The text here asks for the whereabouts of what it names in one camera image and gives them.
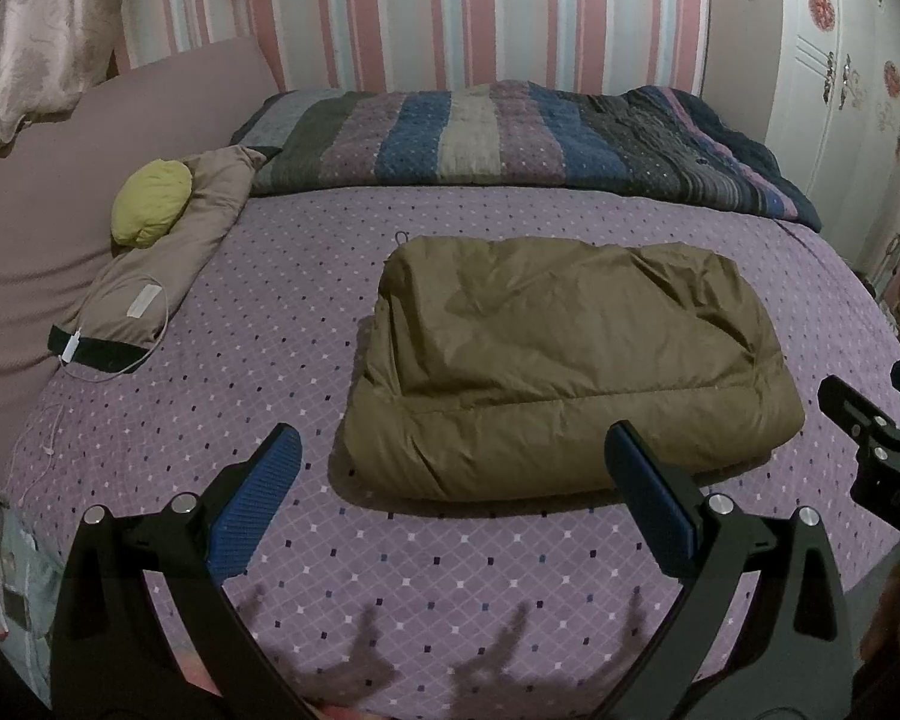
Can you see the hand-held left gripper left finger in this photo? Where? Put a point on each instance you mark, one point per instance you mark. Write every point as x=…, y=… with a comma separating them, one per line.
x=259, y=484

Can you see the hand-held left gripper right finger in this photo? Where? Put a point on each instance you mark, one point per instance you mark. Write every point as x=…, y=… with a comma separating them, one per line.
x=649, y=487

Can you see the brown coat with white collar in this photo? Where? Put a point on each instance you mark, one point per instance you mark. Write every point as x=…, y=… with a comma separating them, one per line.
x=555, y=360

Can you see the bed with purple dotted sheet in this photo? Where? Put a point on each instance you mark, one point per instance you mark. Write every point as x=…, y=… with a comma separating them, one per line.
x=232, y=360

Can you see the black phone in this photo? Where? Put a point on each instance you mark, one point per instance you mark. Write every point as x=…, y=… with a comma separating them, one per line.
x=112, y=352

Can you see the bedside fabric storage bag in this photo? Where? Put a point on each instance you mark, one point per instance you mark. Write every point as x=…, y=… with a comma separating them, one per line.
x=30, y=577

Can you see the beige pillow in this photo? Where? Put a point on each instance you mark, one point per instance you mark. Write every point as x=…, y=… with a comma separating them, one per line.
x=199, y=202

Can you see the yellow round cushion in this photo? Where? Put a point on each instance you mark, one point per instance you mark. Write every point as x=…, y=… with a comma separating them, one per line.
x=152, y=199

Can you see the white wardrobe with flower stickers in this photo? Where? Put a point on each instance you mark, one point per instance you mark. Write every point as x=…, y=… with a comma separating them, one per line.
x=810, y=90

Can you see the pink padded headboard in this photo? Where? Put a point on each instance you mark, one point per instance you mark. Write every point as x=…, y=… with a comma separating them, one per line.
x=37, y=225

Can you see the striped patchwork quilt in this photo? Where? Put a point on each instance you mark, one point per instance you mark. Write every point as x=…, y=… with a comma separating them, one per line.
x=465, y=127

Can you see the pink patterned curtain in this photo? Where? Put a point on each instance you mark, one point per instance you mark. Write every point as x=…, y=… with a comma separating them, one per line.
x=37, y=30

